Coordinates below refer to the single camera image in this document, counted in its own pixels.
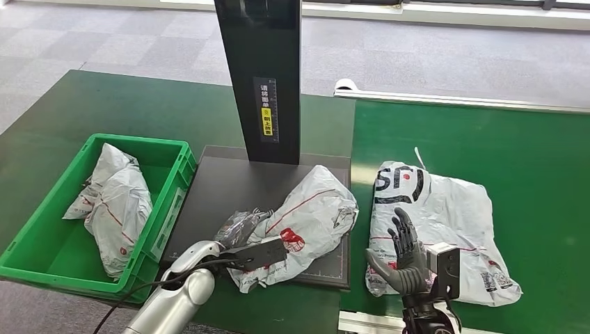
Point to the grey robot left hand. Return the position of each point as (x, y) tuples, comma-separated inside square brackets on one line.
[(237, 228)]

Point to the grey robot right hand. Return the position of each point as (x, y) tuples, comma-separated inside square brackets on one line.
[(410, 272)]

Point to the small grey red-print mailer package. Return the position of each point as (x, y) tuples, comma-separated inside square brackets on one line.
[(313, 212)]

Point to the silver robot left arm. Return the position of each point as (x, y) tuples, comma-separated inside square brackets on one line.
[(179, 299)]

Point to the black weighing device with column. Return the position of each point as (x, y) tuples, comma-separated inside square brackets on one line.
[(230, 184)]

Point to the clear basket label holder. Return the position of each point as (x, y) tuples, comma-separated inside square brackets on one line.
[(169, 221)]

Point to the large grey SF mailer package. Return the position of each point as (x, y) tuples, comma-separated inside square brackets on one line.
[(451, 207)]

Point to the crumpled grey mailer package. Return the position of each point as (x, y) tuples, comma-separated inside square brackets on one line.
[(120, 203)]

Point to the green plastic basket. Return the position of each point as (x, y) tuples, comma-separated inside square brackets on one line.
[(50, 253)]

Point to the black yellow column label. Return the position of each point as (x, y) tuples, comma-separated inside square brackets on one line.
[(266, 110)]

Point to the green conveyor belt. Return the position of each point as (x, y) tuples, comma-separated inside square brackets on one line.
[(530, 161)]

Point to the white conveyor roller cap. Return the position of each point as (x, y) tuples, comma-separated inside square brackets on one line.
[(346, 85)]

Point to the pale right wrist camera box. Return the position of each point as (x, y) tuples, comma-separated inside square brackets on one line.
[(445, 269)]

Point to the short silver conveyor rail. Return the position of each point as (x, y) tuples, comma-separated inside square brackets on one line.
[(368, 323)]

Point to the long silver conveyor rail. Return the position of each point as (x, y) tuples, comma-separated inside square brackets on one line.
[(461, 101)]

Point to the white wall ledge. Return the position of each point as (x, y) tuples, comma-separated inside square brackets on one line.
[(461, 13)]

